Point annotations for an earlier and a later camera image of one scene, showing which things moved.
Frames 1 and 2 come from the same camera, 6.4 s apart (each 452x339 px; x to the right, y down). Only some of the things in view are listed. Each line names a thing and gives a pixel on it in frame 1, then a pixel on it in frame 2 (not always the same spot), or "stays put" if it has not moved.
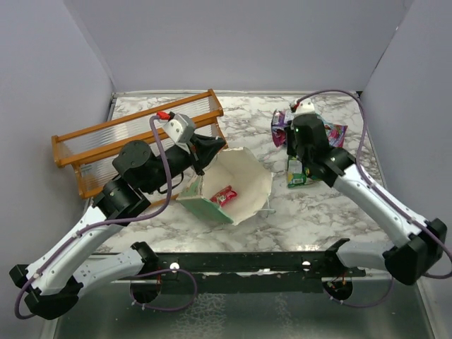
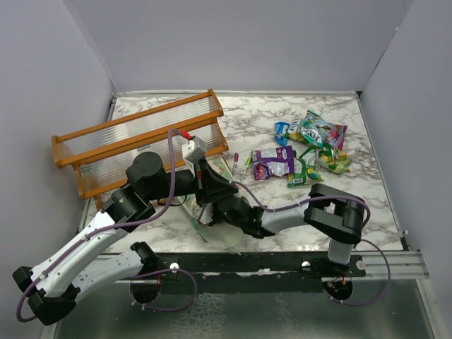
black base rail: x=301 y=264 stays put
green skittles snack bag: x=296 y=173 stays put
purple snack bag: x=335 y=135 stays put
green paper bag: x=238 y=169 to x=211 y=233
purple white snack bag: x=280 y=118 to x=268 y=162
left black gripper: x=202 y=150 to x=208 y=183
